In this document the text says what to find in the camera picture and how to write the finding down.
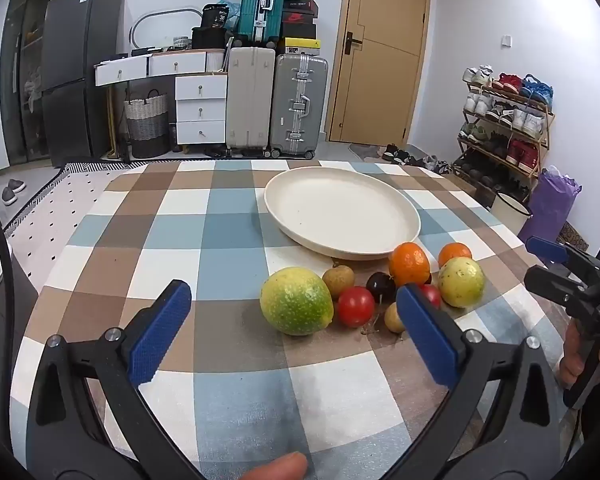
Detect beige suitcase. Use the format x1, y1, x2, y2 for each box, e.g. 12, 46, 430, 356
226, 46, 277, 157

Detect white desk with drawers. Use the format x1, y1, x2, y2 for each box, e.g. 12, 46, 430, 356
94, 49, 229, 153

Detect black storage bag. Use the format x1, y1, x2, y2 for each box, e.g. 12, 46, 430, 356
191, 26, 231, 51

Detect green yellow round fruit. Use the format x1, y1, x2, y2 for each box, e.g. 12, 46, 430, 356
259, 266, 334, 337

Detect wooden shoe rack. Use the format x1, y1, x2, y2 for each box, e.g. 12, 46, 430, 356
452, 67, 556, 196

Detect grey slippers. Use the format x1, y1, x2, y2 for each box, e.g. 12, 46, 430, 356
1, 178, 27, 206

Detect dark red cherry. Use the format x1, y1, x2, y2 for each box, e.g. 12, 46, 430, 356
366, 271, 397, 304

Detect black printed bag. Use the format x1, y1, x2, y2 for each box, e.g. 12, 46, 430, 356
201, 4, 230, 30

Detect person's right hand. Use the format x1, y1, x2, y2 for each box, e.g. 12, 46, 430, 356
559, 317, 600, 392

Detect cream round plate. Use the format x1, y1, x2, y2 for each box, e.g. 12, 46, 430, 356
264, 166, 422, 262

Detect wooden door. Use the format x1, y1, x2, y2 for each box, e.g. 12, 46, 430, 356
328, 0, 432, 145

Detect grey door mat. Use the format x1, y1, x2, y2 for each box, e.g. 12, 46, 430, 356
349, 143, 388, 158

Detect purple plastic bag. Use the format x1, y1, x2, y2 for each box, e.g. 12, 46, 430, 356
520, 166, 582, 248

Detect blue plastic bag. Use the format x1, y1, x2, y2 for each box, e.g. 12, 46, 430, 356
217, 0, 242, 31

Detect orange mandarin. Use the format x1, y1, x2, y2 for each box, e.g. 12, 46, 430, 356
438, 242, 473, 267
388, 242, 431, 287

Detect teal suitcase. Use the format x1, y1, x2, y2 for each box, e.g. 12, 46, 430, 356
236, 0, 288, 46

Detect white enamel bucket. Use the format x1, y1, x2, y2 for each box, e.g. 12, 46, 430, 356
490, 191, 532, 236

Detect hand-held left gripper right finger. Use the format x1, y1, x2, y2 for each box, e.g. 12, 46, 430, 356
396, 284, 576, 480

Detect silver suitcase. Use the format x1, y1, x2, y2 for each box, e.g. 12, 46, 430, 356
270, 53, 329, 157

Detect checkered tablecloth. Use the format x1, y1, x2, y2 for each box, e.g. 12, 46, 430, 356
10, 160, 581, 480

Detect pale yellow spotted fruit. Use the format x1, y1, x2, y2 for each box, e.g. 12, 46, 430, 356
437, 256, 486, 309

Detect brown kiwi fruit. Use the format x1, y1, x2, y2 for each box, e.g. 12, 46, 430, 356
322, 265, 356, 300

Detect plain black box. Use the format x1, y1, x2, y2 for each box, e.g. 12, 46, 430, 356
280, 22, 317, 40

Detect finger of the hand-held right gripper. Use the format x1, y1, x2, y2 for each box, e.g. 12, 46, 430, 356
524, 266, 598, 312
526, 236, 600, 267

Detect brown longan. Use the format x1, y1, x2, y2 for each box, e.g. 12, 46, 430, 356
384, 302, 407, 334

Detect brown cardboard box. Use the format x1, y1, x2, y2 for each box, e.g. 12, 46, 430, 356
474, 181, 498, 210

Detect woven laundry basket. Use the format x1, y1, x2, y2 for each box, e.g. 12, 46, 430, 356
124, 89, 171, 159

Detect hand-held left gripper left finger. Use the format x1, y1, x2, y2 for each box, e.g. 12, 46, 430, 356
26, 280, 206, 480

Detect dark glass cabinet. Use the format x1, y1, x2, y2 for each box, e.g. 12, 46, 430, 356
0, 0, 63, 166

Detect yellow and black box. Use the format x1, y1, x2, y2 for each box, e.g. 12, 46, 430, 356
284, 37, 322, 56

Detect rows of racked shoes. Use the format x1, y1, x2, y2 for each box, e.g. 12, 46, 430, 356
455, 65, 555, 193

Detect scattered dark sneakers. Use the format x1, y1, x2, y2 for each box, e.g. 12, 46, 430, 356
380, 144, 451, 175

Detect dark grey fridge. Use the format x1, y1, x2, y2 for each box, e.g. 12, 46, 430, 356
41, 0, 123, 167

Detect oval metal hoop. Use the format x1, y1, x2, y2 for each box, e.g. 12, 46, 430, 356
130, 7, 203, 53

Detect person's left hand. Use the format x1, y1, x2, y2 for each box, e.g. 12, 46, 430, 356
240, 451, 309, 480

